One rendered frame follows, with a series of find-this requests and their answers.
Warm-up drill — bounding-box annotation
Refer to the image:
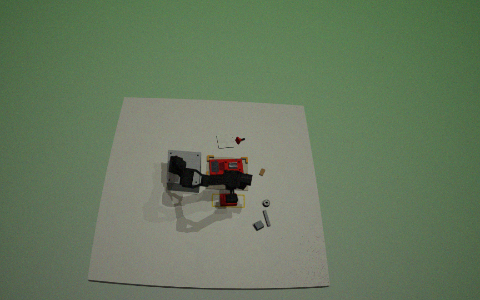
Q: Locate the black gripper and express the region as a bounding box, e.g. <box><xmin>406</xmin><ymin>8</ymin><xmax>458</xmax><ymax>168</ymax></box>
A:
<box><xmin>225</xmin><ymin>186</ymin><xmax>238</xmax><ymax>203</ymax></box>

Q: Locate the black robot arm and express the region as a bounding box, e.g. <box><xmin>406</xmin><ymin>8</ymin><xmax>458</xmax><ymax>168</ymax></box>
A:
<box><xmin>169</xmin><ymin>156</ymin><xmax>253</xmax><ymax>190</ymax></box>

